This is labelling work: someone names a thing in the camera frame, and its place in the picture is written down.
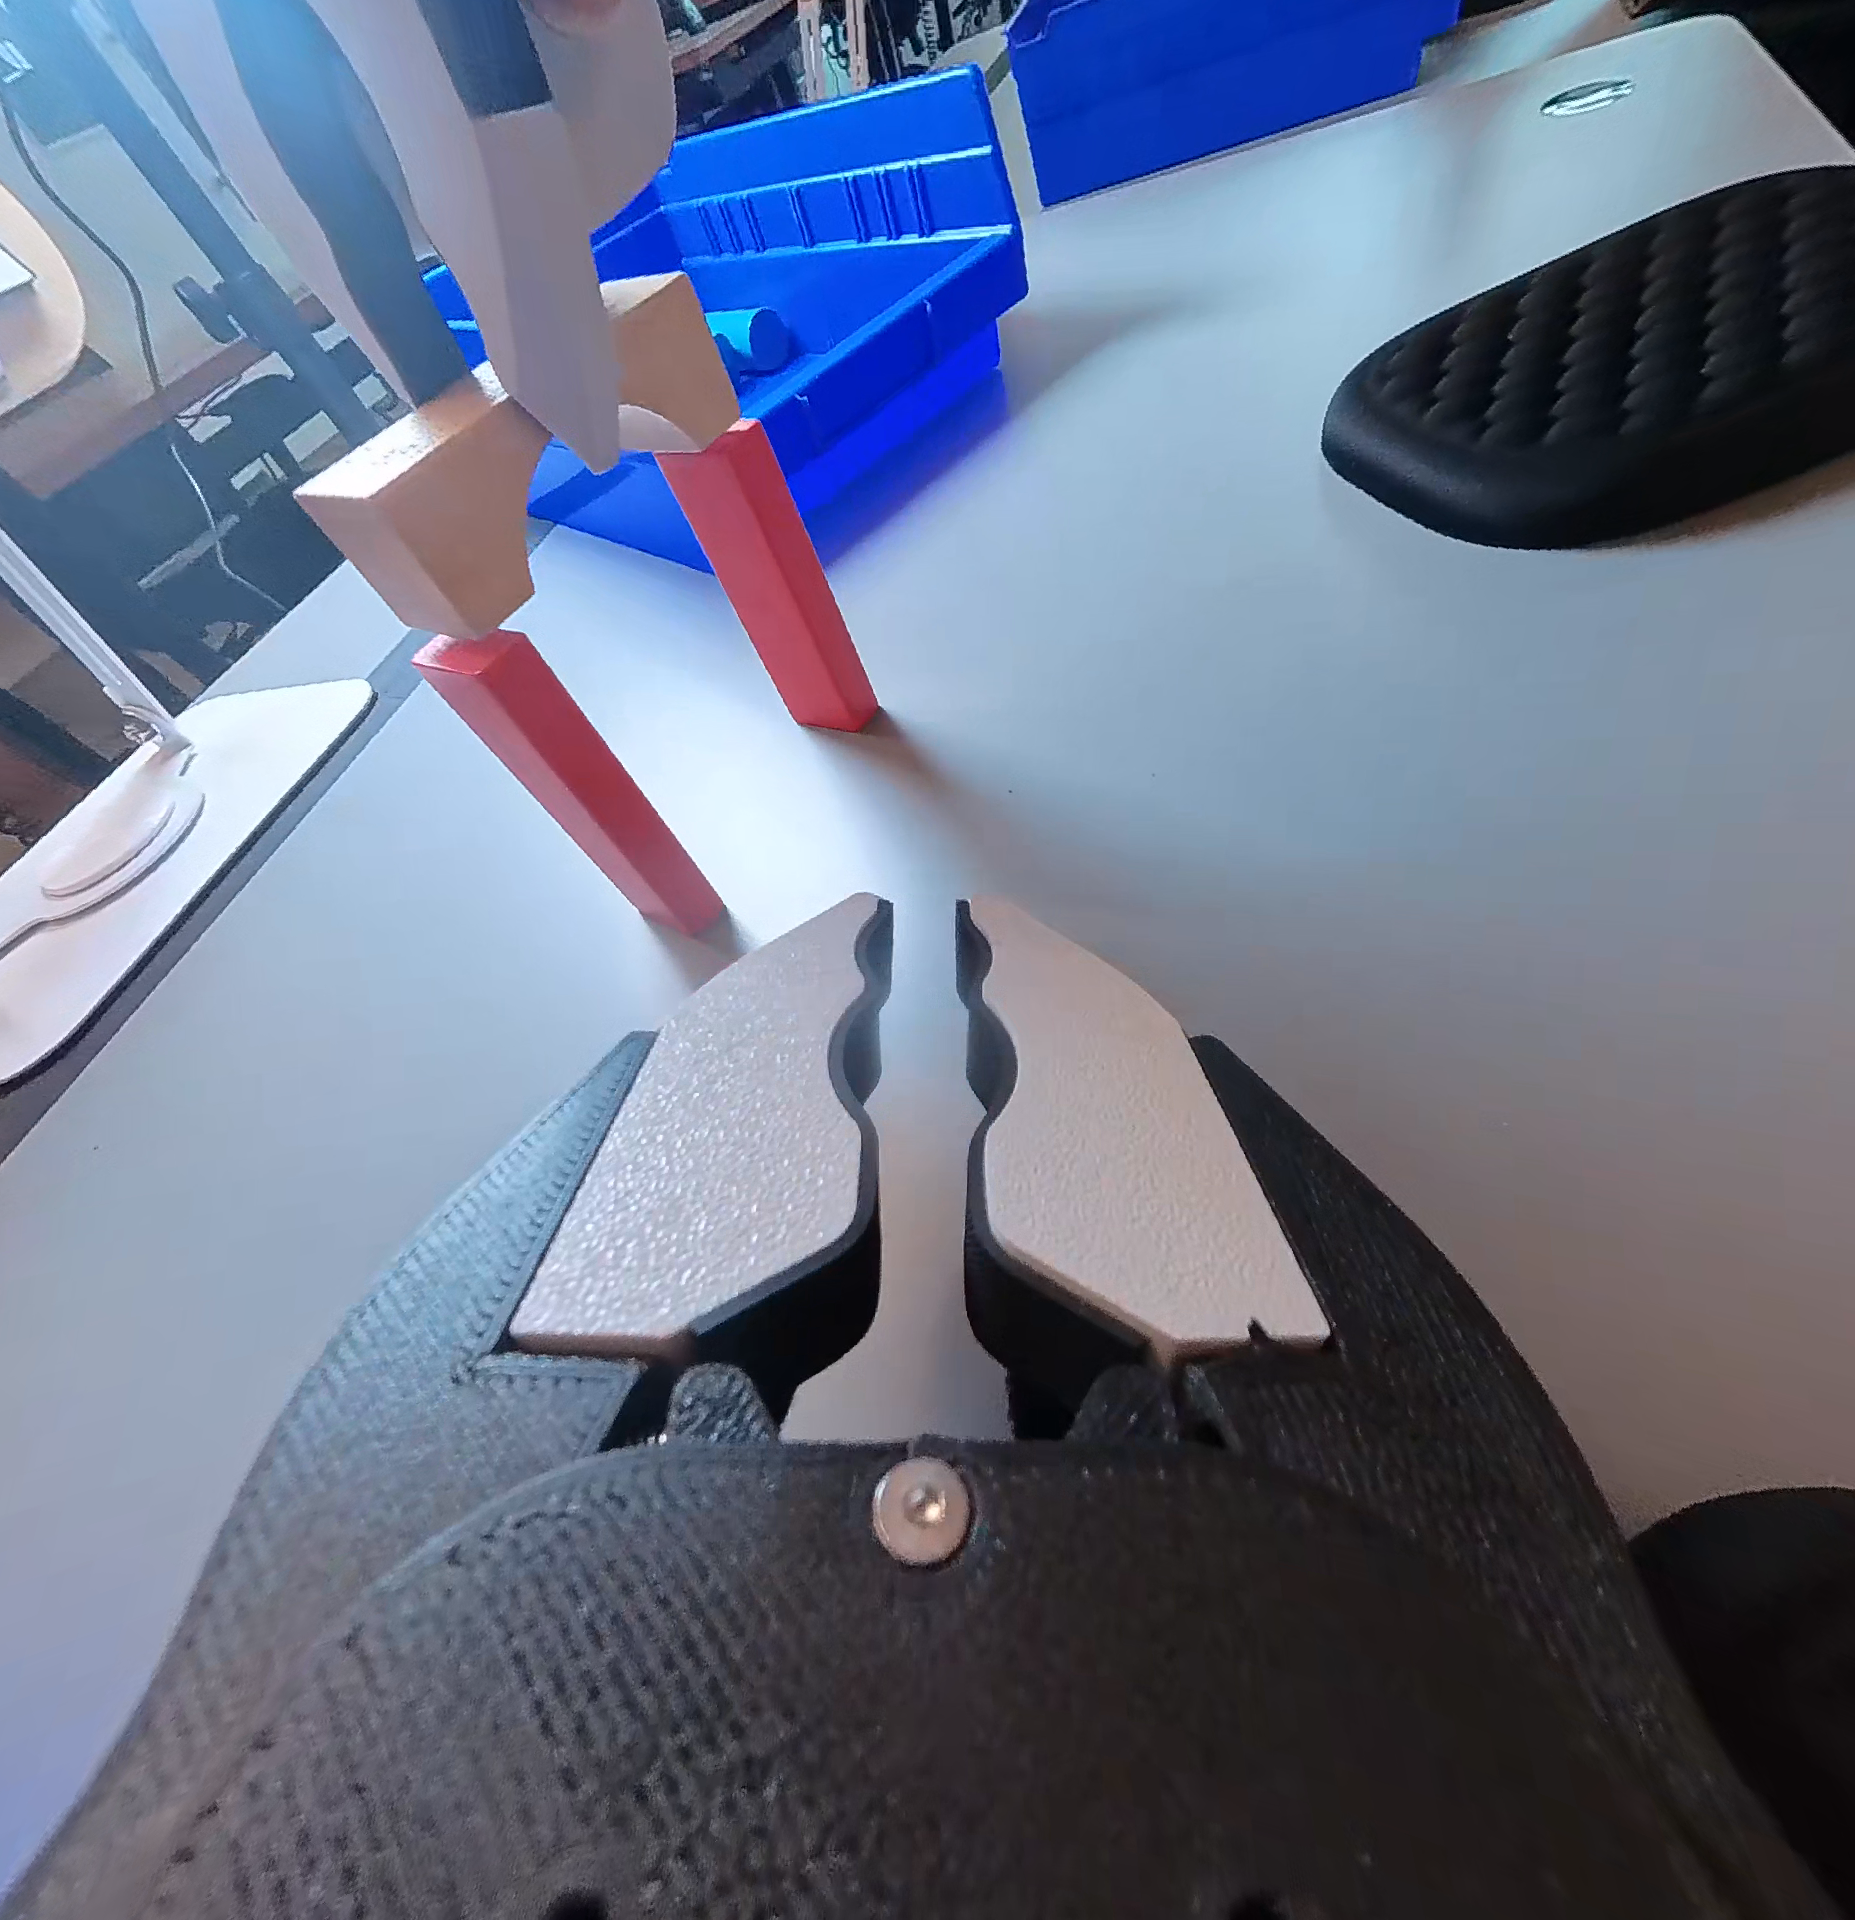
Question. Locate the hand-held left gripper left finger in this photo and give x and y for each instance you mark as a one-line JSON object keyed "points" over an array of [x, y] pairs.
{"points": [[705, 1168]]}

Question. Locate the round metal table grommet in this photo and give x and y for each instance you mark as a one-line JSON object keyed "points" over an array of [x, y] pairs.
{"points": [[1587, 100]]}

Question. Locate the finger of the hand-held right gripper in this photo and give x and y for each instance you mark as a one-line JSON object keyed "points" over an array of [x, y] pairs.
{"points": [[387, 181], [561, 285]]}

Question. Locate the white document stand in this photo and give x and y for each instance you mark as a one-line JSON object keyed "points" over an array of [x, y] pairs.
{"points": [[118, 900]]}

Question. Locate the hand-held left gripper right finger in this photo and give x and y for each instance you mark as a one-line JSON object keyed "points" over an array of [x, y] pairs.
{"points": [[1138, 1168]]}

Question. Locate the blue plastic bin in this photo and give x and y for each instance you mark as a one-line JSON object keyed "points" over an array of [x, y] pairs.
{"points": [[869, 224], [1209, 91]]}

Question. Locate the natural wood arch block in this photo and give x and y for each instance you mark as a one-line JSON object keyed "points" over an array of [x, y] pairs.
{"points": [[415, 510]]}

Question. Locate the red wooden plank block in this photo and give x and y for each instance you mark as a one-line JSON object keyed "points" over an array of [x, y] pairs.
{"points": [[777, 582], [567, 783]]}

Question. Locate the blue wooden cylinder block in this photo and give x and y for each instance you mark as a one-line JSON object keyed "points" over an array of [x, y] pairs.
{"points": [[747, 338]]}

